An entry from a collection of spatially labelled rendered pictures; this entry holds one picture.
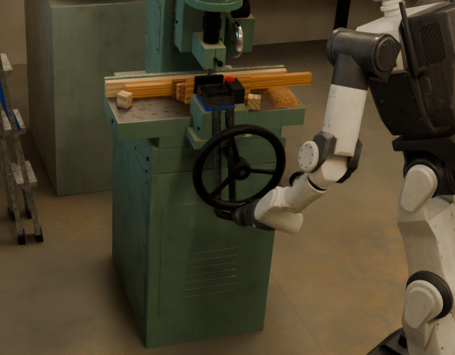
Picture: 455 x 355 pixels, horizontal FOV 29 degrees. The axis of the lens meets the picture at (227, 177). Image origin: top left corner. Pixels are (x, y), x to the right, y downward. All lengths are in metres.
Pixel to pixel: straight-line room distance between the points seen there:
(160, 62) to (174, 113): 0.32
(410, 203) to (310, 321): 1.06
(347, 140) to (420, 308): 0.60
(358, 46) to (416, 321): 0.84
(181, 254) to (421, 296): 0.85
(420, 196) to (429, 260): 0.21
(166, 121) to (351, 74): 0.73
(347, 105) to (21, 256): 1.84
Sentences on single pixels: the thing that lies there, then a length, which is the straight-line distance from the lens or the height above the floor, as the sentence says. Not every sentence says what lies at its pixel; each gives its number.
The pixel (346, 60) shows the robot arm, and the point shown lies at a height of 1.30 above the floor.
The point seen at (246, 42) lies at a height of 1.00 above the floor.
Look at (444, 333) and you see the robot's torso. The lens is 2.64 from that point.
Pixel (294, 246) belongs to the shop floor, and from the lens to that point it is 3.72.
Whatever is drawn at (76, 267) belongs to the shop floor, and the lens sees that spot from 3.53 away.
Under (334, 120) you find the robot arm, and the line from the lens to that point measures 2.14.
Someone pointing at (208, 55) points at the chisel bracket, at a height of 1.05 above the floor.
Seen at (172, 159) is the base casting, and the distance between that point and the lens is 2.73.
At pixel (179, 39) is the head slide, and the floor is 1.04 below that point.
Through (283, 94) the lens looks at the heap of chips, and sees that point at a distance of 2.81.
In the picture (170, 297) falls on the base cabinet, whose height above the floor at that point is 0.22.
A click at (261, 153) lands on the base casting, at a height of 0.75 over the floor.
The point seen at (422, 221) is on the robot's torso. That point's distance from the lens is 2.42.
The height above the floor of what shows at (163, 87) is 0.93.
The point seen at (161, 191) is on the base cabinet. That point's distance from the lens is 2.78.
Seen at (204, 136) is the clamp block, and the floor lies 0.88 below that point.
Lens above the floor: 2.11
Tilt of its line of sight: 31 degrees down
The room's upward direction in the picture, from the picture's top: 5 degrees clockwise
